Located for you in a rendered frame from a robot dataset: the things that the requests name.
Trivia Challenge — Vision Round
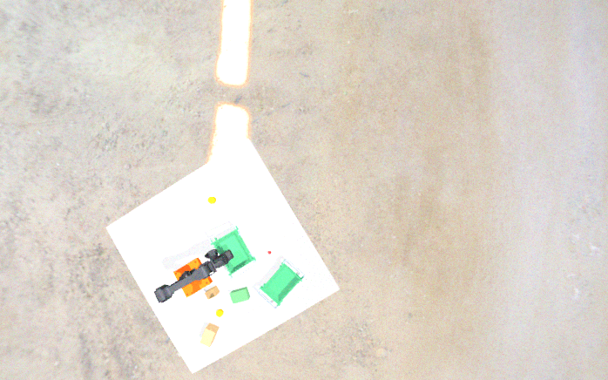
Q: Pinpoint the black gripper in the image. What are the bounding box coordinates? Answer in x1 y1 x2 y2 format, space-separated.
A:
220 249 234 261

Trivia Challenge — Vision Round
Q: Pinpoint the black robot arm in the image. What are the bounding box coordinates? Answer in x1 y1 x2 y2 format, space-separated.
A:
154 248 229 303

